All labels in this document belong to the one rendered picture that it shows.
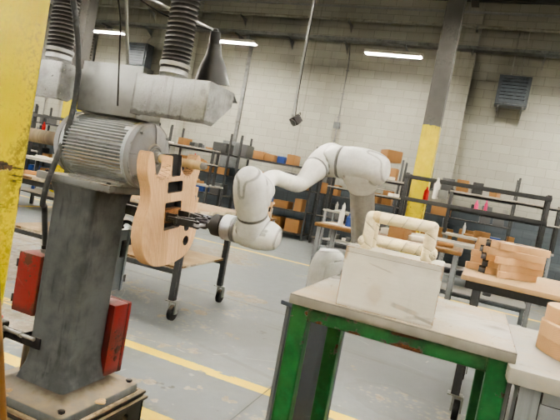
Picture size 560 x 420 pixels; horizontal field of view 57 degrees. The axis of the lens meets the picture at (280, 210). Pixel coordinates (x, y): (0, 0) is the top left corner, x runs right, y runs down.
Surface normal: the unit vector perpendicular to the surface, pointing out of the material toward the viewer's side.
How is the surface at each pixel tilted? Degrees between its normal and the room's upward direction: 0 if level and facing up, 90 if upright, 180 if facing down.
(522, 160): 90
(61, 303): 90
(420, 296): 90
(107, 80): 90
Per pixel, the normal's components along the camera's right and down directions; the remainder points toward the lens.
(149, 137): 0.90, 0.07
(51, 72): -0.37, -0.02
